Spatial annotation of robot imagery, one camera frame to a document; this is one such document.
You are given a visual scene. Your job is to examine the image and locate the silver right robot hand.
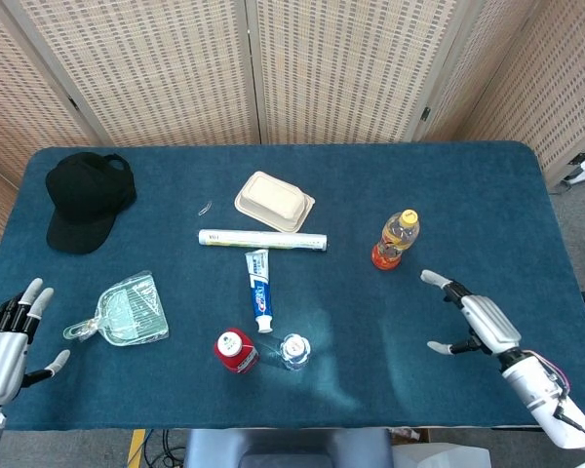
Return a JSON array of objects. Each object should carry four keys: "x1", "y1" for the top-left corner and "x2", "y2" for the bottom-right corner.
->
[{"x1": 419, "y1": 269, "x2": 523, "y2": 356}]

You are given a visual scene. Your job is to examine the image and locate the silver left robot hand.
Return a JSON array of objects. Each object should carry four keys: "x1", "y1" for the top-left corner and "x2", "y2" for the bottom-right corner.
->
[{"x1": 0, "y1": 277, "x2": 72, "y2": 406}]

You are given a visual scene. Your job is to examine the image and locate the yellow cap orange drink bottle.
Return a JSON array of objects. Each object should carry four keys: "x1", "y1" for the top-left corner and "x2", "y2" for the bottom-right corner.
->
[{"x1": 370, "y1": 209, "x2": 420, "y2": 271}]

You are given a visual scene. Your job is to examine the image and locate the clear water bottle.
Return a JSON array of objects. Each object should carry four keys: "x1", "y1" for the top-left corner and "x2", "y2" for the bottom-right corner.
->
[{"x1": 278, "y1": 332, "x2": 312, "y2": 371}]

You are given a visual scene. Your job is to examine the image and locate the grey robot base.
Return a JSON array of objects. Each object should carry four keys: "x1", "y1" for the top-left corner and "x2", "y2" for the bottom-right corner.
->
[{"x1": 182, "y1": 427, "x2": 395, "y2": 468}]

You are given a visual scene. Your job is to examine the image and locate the blue table cloth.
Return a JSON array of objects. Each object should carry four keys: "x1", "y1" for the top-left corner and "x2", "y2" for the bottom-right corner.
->
[{"x1": 0, "y1": 140, "x2": 585, "y2": 433}]

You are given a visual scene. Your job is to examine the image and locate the green dustpan in plastic bag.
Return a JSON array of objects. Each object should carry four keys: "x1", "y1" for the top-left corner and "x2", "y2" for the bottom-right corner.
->
[{"x1": 62, "y1": 270, "x2": 171, "y2": 348}]

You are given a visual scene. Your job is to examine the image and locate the white box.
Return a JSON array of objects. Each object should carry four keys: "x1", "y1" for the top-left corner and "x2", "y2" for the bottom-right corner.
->
[{"x1": 392, "y1": 446, "x2": 492, "y2": 468}]

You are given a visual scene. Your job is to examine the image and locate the black baseball cap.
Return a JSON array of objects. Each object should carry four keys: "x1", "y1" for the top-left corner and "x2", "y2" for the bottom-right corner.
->
[{"x1": 45, "y1": 151, "x2": 137, "y2": 255}]

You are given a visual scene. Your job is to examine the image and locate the red juice bottle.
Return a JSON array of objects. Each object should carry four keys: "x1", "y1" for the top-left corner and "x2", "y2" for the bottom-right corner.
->
[{"x1": 214, "y1": 328, "x2": 261, "y2": 375}]

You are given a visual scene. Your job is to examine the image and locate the blue white toothpaste tube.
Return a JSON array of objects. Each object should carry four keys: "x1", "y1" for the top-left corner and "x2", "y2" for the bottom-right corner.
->
[{"x1": 244, "y1": 249, "x2": 275, "y2": 334}]

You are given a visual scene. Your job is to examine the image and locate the beige takeaway box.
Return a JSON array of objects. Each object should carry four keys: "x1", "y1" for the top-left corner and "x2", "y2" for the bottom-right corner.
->
[{"x1": 233, "y1": 170, "x2": 316, "y2": 233}]

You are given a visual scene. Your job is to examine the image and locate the white green wrapped roll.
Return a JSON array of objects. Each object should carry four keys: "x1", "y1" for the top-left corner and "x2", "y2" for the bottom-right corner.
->
[{"x1": 197, "y1": 228, "x2": 329, "y2": 253}]

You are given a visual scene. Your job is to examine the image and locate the woven folding screen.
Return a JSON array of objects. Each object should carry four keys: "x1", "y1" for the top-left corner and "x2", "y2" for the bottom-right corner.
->
[{"x1": 0, "y1": 0, "x2": 585, "y2": 240}]

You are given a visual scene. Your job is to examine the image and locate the black pink arm cable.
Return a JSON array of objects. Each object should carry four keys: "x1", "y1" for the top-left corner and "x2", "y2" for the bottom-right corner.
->
[{"x1": 521, "y1": 348, "x2": 585, "y2": 462}]

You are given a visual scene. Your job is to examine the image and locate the black floor cables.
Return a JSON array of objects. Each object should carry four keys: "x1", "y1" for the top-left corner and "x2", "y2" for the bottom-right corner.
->
[{"x1": 143, "y1": 428, "x2": 189, "y2": 468}]

